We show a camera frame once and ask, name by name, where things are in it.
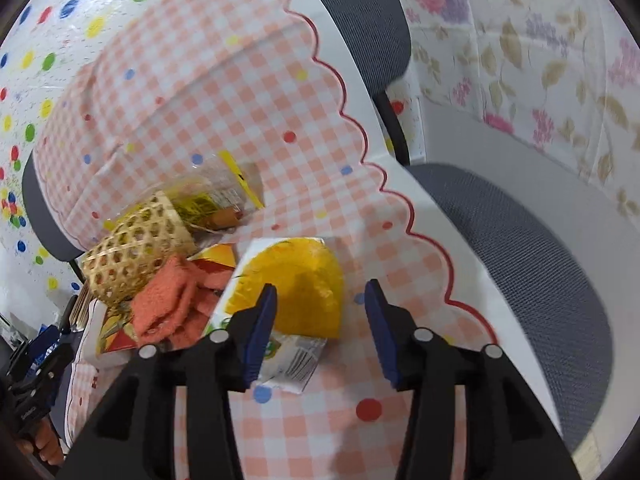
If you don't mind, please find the yellow white snack packet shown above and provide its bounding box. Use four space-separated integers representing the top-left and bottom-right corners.
202 236 346 395

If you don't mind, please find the floral printed sheet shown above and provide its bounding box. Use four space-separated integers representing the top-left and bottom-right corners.
385 0 640 226

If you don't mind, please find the orange towel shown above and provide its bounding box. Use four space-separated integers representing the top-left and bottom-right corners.
130 255 233 351

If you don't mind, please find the person's left hand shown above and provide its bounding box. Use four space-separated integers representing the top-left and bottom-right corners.
17 417 66 466

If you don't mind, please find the woven bamboo basket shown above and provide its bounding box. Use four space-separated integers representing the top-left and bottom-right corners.
80 192 198 306

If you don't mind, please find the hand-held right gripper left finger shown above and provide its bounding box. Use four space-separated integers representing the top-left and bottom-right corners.
60 282 278 480

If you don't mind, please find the clear wrapper with yellow print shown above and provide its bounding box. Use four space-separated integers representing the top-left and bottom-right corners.
165 150 266 233

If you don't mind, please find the red yellow snack packet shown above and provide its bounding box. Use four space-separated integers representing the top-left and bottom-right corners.
187 242 238 281

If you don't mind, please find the wooden slat tray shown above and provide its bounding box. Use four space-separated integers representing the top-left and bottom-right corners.
70 280 96 326

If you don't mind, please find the grey mesh office chair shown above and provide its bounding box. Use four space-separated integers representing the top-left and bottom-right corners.
20 0 616 453

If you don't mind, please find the polka dot plastic sheet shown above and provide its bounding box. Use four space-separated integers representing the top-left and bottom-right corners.
0 0 271 306

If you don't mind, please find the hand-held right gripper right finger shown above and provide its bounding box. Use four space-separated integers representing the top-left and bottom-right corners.
364 280 583 480

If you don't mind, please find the colourful printed packet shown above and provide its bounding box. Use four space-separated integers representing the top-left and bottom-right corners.
80 302 143 363

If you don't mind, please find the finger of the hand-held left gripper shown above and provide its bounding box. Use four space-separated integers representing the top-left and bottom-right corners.
52 294 83 341
30 341 76 386

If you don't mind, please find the pink checked cloth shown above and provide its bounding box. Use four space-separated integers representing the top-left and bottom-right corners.
32 0 563 480

